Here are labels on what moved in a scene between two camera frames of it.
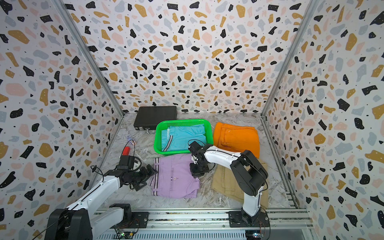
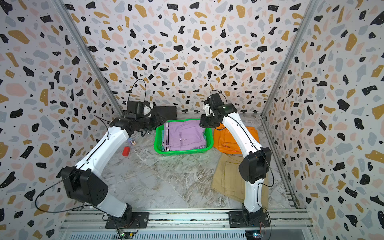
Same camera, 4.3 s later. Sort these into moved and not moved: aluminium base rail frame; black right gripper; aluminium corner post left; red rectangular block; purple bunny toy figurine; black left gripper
Moved: black left gripper; black right gripper
Not moved: red rectangular block; purple bunny toy figurine; aluminium corner post left; aluminium base rail frame
